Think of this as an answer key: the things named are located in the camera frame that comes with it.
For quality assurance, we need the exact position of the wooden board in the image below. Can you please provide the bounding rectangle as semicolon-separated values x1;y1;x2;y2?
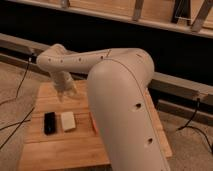
19;81;172;171

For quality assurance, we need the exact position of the black rectangular block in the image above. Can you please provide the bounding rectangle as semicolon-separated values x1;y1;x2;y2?
44;112;56;135

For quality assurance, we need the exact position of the black cable at right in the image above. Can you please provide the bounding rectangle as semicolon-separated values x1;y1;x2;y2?
176;97;213;155

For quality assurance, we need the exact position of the orange carrot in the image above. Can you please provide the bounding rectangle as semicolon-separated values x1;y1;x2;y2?
89;112;98;134

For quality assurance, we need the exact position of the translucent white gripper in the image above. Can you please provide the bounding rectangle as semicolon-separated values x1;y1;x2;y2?
51;71;77;102

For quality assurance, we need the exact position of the black cable on floor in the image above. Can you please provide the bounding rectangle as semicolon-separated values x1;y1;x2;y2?
0;50;37;150

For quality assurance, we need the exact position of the wooden shelf frame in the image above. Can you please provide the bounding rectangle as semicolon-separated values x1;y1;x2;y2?
5;0;213;39

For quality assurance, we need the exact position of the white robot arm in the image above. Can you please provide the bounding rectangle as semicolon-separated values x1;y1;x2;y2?
36;44;170;171

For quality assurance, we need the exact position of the white sponge block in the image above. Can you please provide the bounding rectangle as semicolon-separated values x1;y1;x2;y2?
61;112;76;132

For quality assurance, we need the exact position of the grey metal rail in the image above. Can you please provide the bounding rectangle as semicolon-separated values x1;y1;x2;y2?
0;33;213;126

